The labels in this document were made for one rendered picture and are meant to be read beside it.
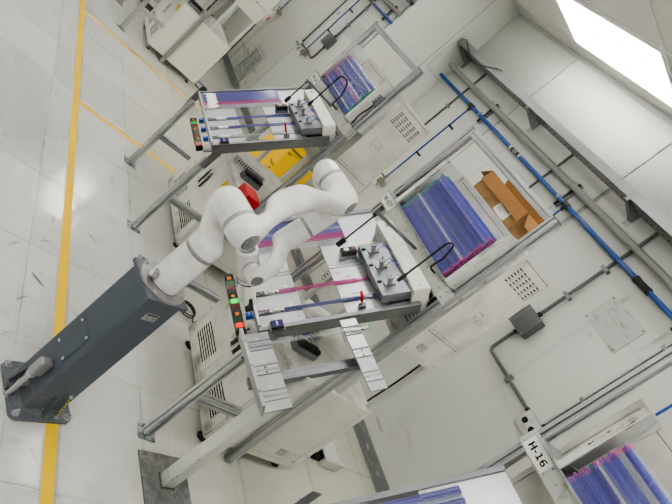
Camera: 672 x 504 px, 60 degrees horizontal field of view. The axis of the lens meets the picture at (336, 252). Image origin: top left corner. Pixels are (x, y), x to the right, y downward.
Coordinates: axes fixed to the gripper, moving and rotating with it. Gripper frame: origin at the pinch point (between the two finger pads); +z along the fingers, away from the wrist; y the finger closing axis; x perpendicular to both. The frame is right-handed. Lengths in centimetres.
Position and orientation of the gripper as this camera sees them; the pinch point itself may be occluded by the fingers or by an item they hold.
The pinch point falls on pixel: (248, 306)
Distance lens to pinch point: 243.5
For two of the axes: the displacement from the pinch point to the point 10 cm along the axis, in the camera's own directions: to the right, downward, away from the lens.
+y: 2.8, 6.4, -7.1
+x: 9.6, -1.3, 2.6
